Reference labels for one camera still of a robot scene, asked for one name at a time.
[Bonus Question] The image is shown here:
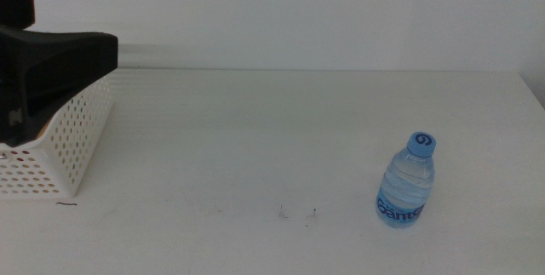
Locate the grey wall rail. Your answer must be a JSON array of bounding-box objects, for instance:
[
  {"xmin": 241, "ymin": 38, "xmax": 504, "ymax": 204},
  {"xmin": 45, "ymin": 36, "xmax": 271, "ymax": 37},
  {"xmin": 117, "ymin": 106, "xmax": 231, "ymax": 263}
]
[{"xmin": 118, "ymin": 43, "xmax": 273, "ymax": 70}]

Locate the blue capped water bottle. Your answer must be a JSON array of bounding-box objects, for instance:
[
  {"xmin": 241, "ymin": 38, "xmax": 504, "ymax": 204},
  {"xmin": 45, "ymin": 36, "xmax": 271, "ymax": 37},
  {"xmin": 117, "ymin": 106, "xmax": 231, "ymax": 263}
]
[{"xmin": 375, "ymin": 131, "xmax": 438, "ymax": 229}]

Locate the white perforated plastic basket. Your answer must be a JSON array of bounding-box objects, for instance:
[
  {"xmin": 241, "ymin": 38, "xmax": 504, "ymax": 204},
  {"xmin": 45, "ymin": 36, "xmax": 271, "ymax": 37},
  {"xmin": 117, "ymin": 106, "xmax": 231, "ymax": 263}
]
[{"xmin": 0, "ymin": 74, "xmax": 115, "ymax": 199}]

